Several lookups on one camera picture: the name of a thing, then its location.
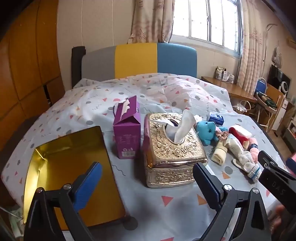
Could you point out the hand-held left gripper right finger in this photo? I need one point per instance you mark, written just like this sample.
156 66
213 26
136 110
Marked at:
209 192

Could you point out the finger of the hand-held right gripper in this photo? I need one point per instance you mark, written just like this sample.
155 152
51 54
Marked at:
268 158

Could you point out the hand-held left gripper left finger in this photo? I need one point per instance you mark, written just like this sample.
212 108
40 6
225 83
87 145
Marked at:
89 183

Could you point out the pink fluffy sock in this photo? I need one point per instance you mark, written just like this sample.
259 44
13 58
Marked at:
253 153

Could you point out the white striped sock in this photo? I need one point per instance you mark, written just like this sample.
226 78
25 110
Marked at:
248 166

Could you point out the red sock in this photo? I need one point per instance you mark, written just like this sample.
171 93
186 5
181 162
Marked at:
238 137

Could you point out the white plastic sock package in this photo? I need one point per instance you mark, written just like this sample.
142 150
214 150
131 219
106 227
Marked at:
233 144

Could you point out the gold tin box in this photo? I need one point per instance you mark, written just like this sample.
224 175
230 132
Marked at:
69 150

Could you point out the beige cloth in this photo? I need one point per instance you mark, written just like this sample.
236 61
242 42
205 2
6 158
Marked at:
219 154

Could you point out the blue teddy bear plush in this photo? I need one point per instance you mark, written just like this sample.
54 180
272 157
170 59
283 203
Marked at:
205 132

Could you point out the blue tissue packet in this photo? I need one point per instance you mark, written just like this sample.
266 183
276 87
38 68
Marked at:
217 120

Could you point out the pink brown scrunchie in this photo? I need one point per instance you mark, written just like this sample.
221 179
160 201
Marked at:
222 135

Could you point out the gold ornate tissue box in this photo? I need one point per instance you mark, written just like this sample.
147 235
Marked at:
175 150

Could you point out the dark green bag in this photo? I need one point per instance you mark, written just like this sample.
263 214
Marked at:
266 100

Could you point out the purple tissue carton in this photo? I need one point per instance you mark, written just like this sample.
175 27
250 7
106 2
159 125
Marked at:
127 134

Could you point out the white round fan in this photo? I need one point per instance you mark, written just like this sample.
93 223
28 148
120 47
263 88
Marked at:
285 87

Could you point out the blue folding chair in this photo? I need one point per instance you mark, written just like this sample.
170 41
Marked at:
261 84

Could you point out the wooden desk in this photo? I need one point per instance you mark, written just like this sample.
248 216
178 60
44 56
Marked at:
235 89

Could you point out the printed bed sheet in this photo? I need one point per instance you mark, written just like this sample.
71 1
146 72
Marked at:
92 104

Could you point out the black television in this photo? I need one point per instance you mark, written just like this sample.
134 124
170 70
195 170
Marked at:
276 77

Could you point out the cluster of small boxes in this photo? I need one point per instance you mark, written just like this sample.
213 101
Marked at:
224 74

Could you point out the patterned beige curtain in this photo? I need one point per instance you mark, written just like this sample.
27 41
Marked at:
252 46
148 18

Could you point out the black upright cushion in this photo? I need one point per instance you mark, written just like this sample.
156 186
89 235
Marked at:
78 67

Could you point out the grey yellow blue headboard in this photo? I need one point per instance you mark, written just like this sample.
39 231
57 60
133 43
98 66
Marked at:
136 60

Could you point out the wooden wardrobe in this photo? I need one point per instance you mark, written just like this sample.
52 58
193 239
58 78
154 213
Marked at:
27 58

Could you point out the window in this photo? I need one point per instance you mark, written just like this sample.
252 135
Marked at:
203 20

